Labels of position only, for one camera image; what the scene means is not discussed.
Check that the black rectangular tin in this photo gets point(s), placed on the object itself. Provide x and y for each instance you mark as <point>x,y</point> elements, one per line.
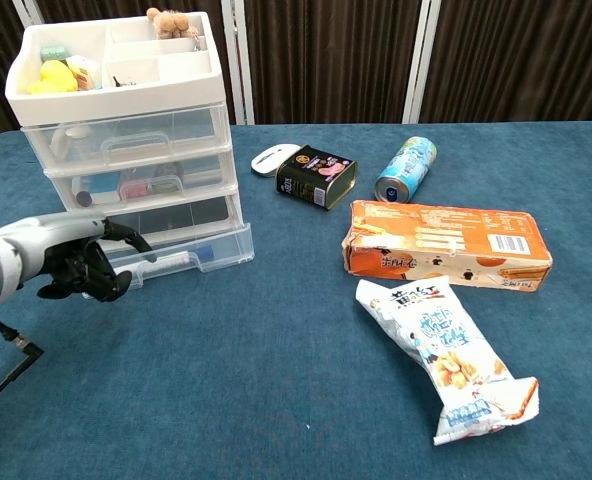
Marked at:
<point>311,182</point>

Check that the orange cardboard snack box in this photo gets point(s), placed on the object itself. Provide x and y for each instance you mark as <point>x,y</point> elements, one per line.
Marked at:
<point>451,235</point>

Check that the white metal partition post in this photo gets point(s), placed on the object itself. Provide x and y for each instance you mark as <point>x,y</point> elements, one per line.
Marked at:
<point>28,12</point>
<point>418,65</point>
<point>238,65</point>

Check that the white computer mouse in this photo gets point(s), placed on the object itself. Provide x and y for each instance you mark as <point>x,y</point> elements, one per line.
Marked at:
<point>268,160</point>

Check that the white plastic drawer unit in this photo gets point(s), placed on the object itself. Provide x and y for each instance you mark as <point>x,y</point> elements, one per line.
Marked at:
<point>116,100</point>

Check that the blue table cloth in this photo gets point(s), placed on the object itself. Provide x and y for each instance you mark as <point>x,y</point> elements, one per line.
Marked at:
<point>226,375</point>

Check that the small green box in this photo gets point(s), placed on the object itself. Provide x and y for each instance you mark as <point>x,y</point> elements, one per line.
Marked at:
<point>54,54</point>

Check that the black and silver left hand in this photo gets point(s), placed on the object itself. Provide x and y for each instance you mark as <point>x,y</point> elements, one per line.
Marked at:
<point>71,240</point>

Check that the clear drawer with white bottle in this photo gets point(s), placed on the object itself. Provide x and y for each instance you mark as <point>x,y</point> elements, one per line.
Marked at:
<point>196,130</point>

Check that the clear drawer with blue box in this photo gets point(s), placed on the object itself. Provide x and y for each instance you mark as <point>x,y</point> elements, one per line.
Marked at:
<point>206,175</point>

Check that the white snack bag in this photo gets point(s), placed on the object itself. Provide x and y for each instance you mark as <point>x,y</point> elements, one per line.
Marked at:
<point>441,350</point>

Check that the white plastic bottle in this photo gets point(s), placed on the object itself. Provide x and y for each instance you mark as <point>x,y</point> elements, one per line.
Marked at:
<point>73,142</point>

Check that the clear drawer with white tube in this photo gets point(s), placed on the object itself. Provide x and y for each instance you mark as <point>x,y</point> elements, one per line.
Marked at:
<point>226,252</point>

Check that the light blue box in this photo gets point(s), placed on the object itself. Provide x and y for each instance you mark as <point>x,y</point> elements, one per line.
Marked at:
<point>101,187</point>

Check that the small black clip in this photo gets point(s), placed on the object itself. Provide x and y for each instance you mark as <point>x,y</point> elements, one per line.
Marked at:
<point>123,81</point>

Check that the white tube with blue cap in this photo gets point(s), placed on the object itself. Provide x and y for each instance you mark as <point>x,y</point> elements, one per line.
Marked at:
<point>176,260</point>

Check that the small white orange carton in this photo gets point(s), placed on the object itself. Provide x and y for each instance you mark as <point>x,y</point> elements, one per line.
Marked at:
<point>86,72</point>

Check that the blue drink can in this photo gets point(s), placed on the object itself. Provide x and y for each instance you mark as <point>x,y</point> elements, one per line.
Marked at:
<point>408,167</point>

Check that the small pink item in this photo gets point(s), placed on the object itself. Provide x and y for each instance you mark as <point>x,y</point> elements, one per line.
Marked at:
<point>135,190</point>

